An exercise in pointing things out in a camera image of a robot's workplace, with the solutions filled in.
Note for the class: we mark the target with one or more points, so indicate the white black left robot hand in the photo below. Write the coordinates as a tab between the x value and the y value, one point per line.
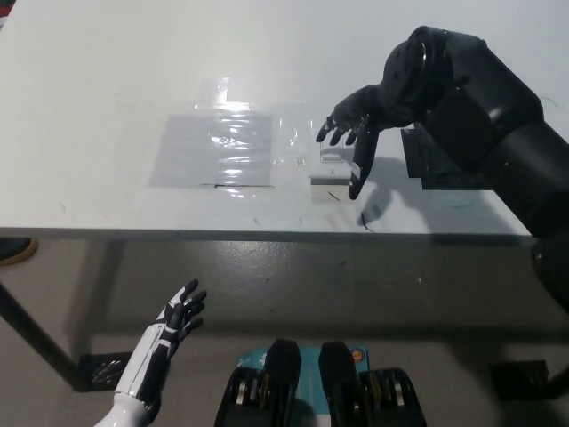
153	344

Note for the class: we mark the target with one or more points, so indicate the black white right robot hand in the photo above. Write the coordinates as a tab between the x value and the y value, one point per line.
366	109

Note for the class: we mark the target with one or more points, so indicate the white rocker wall switch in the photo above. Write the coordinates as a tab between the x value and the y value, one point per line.
329	166

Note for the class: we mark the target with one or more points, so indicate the black table foot plate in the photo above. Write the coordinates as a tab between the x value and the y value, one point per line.
100	373
515	378

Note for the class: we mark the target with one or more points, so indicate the clear plastic film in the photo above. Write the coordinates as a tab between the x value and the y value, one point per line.
291	144

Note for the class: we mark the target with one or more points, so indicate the black tape square patch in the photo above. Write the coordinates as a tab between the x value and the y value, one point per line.
438	173

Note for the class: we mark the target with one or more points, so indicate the black diagonal table brace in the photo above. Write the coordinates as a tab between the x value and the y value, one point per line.
35	333

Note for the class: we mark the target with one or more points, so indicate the black shoe with tan sole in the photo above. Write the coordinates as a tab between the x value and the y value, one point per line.
15	251

